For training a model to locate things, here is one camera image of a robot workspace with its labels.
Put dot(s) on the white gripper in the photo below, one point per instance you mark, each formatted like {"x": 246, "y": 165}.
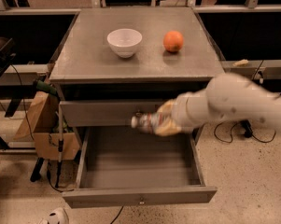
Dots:
{"x": 178, "y": 113}

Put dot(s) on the clear plastic water bottle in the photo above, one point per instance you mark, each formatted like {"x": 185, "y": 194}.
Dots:
{"x": 147, "y": 122}

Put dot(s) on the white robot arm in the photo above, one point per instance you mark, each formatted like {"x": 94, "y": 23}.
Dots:
{"x": 227, "y": 97}

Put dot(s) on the open grey middle drawer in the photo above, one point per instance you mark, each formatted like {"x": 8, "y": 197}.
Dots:
{"x": 119, "y": 166}

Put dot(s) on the grey wooden drawer cabinet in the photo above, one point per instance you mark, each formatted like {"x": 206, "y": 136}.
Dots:
{"x": 87, "y": 68}

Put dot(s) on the closed grey top drawer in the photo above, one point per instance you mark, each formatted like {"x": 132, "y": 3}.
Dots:
{"x": 106, "y": 112}

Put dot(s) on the orange fruit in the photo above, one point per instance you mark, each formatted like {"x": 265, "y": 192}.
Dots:
{"x": 173, "y": 41}

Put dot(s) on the white ceramic bowl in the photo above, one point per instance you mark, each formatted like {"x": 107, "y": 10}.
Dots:
{"x": 124, "y": 42}

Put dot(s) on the yellow foam scrap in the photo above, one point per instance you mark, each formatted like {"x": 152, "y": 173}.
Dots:
{"x": 243, "y": 62}

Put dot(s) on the brown cardboard box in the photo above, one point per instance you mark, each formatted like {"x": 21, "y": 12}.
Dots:
{"x": 40, "y": 126}

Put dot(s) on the metal frame rail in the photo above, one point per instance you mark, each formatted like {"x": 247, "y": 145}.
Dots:
{"x": 267, "y": 69}

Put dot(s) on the green handled grabber stick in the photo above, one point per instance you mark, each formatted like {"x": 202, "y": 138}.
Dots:
{"x": 47, "y": 88}

